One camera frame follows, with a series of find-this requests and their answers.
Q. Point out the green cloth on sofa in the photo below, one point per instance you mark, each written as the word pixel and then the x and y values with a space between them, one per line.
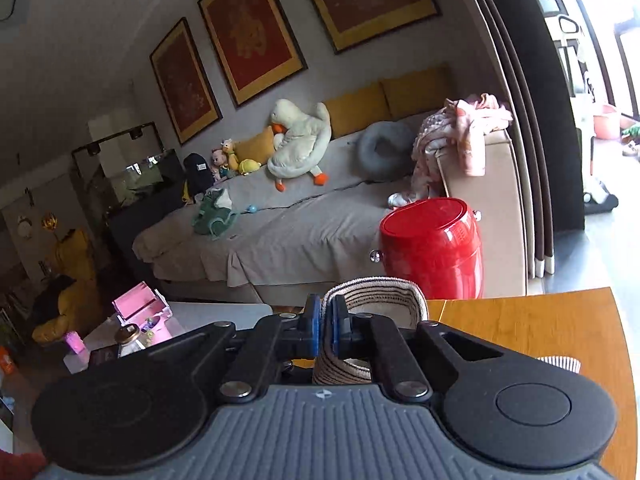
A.
pixel 215 212

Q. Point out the black white striped garment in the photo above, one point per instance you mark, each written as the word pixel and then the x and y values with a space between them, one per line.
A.
pixel 380 292

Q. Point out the person's red fleece torso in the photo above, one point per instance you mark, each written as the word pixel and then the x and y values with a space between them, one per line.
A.
pixel 17 467

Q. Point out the pink storage box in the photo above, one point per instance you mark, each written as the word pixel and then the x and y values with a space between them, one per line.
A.
pixel 142 307

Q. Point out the grey covered sofa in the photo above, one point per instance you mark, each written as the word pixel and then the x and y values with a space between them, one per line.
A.
pixel 300 230

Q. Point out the grey coffee table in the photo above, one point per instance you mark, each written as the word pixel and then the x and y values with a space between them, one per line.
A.
pixel 210 312

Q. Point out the yellow jacket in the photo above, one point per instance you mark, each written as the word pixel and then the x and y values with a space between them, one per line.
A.
pixel 75 285

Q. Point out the pink plastic basin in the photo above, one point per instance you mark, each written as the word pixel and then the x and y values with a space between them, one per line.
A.
pixel 606 122

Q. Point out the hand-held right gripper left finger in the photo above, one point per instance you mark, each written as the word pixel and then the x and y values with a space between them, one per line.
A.
pixel 313 327

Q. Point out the small yellow pillow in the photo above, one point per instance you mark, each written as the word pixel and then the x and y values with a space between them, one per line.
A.
pixel 255 147

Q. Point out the dark blue plush bag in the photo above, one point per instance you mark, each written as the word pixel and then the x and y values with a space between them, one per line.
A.
pixel 197 172

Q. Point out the white goose plush toy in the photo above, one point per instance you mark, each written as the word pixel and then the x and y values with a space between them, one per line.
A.
pixel 300 145

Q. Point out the glass jar with lid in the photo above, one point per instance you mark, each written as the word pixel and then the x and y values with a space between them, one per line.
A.
pixel 130 342

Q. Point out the pink clothes heap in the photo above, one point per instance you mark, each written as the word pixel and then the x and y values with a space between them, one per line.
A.
pixel 465 125

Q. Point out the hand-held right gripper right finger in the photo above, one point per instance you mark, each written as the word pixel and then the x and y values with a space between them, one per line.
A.
pixel 340 327

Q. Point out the yellow sofa back cushion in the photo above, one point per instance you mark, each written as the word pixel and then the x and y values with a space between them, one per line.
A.
pixel 357 107
pixel 415 92

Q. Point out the yellow giraffe doll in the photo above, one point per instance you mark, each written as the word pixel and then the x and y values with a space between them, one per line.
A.
pixel 230 155

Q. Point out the pink doll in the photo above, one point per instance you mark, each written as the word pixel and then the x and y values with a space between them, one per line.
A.
pixel 219 162

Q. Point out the glass fish tank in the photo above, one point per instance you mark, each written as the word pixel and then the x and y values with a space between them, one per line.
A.
pixel 135 175

